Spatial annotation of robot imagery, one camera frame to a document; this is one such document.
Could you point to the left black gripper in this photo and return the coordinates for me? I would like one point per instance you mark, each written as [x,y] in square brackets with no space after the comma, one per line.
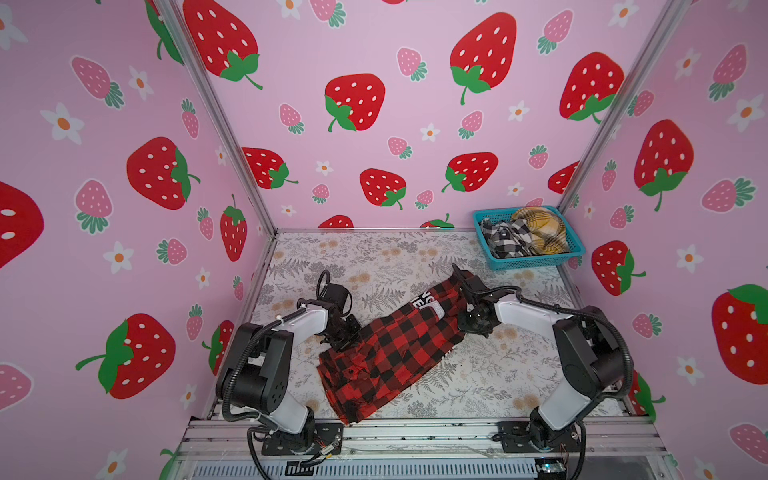
[353,338]

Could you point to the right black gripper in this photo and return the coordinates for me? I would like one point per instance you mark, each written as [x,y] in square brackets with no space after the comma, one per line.
[462,325]

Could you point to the red black plaid shirt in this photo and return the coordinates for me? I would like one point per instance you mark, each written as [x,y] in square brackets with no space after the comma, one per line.
[392,353]

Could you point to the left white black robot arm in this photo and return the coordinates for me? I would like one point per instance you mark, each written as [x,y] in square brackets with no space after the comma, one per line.
[253,380]

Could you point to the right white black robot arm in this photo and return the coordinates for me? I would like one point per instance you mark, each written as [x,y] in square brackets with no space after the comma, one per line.
[594,357]

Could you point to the black white plaid shirt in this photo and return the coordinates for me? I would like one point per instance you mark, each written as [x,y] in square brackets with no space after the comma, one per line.
[507,240]

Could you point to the yellow plaid shirt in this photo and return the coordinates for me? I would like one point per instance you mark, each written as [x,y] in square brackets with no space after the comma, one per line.
[548,230]

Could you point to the teal plastic basket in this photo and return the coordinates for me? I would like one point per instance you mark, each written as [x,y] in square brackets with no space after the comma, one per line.
[577,249]

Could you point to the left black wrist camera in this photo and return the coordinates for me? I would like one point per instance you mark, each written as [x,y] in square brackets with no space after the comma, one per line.
[339,296]

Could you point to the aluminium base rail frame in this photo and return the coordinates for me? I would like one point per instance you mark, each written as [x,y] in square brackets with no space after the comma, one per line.
[484,448]

